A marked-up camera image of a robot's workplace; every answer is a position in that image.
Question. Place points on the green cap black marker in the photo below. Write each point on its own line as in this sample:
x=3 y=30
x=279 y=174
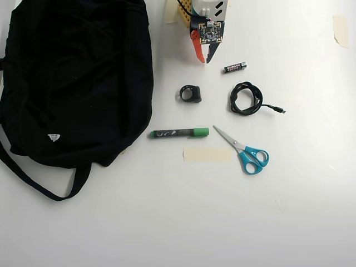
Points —
x=178 y=133

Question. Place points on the black fabric bag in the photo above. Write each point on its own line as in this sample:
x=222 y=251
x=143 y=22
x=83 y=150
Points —
x=72 y=83

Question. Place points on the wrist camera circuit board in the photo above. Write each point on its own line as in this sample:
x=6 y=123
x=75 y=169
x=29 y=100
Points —
x=210 y=33

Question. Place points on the black AA battery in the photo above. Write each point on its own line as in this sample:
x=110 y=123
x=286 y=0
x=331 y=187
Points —
x=235 y=68

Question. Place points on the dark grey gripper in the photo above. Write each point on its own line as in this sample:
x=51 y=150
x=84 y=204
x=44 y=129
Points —
x=199 y=53

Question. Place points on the yellow perforated robot base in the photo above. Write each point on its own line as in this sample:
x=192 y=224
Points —
x=185 y=19

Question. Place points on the long beige masking tape strip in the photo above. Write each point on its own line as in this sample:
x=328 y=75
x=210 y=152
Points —
x=208 y=155

